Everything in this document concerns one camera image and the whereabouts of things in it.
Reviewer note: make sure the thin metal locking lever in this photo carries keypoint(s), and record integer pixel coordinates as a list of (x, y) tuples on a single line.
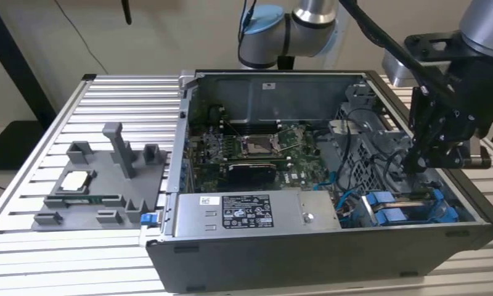
[(233, 129)]

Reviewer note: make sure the black table corner cap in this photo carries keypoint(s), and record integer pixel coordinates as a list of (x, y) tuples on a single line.
[(89, 77)]

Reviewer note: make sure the black open PC case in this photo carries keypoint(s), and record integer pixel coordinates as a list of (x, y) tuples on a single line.
[(270, 262)]

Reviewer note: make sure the silver power supply with label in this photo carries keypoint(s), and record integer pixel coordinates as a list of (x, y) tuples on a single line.
[(197, 222)]

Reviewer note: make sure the black RAM slot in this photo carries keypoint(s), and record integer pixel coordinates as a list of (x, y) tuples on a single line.
[(250, 122)]

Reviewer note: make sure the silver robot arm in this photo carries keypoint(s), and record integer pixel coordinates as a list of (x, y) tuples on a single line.
[(304, 37)]

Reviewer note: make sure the blue case latch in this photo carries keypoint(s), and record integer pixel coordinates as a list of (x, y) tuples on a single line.
[(148, 219)]

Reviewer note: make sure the silver CPU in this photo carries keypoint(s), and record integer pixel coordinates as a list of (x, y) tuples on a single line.
[(76, 182)]

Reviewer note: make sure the green motherboard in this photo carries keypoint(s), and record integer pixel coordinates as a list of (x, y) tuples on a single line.
[(304, 166)]

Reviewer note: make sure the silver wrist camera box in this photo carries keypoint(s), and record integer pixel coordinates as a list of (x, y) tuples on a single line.
[(394, 71)]

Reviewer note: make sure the grey parts rack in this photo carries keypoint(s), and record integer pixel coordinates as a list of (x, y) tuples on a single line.
[(102, 172)]

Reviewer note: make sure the black graphics card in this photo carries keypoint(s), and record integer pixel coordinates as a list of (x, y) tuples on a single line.
[(250, 175)]

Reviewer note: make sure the hard disk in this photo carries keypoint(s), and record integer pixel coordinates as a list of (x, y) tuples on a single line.
[(381, 198)]

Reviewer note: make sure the green RAM stick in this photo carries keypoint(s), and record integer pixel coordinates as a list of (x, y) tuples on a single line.
[(92, 199)]

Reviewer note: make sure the grey metal disk bay cage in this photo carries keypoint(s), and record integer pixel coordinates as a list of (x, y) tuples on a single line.
[(361, 172)]

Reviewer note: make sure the CPU socket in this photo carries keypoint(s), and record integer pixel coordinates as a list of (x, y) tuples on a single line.
[(256, 146)]

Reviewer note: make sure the black antenna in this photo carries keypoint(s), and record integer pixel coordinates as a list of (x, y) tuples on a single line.
[(125, 12)]

